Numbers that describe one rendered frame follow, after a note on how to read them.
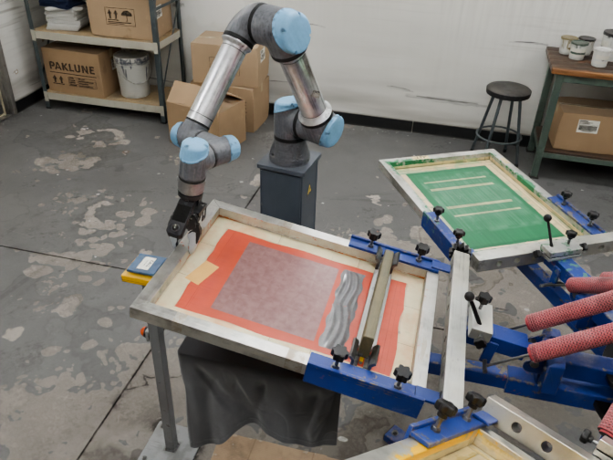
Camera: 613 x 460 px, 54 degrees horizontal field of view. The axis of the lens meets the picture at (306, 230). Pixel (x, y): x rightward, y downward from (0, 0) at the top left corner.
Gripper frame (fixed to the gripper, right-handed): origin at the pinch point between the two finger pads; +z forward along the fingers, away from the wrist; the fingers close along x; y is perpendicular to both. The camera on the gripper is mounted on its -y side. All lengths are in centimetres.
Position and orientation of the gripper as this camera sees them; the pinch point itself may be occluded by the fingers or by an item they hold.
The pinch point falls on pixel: (182, 249)
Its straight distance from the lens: 183.6
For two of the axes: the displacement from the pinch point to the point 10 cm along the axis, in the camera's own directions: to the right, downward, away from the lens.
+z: -1.9, 8.0, 5.7
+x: -9.5, -2.9, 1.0
